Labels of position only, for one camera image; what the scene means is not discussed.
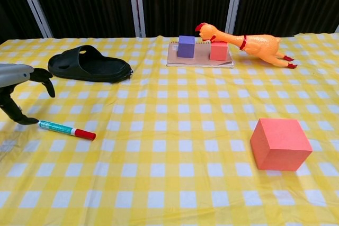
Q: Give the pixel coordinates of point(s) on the black curtain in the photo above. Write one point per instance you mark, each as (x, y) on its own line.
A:
(84, 1)

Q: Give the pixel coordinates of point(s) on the red capped marker pen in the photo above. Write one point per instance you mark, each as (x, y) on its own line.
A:
(66, 129)

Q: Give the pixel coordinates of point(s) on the purple small cube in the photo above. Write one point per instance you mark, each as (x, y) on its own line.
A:
(186, 46)

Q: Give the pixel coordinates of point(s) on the black rubber slipper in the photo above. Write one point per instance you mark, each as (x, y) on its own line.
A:
(90, 66)

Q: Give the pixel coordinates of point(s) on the small pink cube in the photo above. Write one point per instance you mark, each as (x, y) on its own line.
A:
(219, 51)

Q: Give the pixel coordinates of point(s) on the white frame post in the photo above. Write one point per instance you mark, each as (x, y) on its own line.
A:
(234, 1)
(34, 1)
(137, 3)

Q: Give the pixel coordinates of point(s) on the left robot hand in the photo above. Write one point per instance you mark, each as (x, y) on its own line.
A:
(16, 76)

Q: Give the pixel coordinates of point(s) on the spiral notebook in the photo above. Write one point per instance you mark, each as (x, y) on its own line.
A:
(201, 58)

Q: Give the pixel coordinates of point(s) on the yellow rubber chicken toy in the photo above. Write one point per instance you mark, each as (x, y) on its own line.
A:
(254, 44)

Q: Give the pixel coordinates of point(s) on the large pink foam cube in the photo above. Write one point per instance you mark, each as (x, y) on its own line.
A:
(280, 144)

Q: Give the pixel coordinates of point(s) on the yellow checkered tablecloth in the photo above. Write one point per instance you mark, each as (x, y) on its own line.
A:
(172, 170)

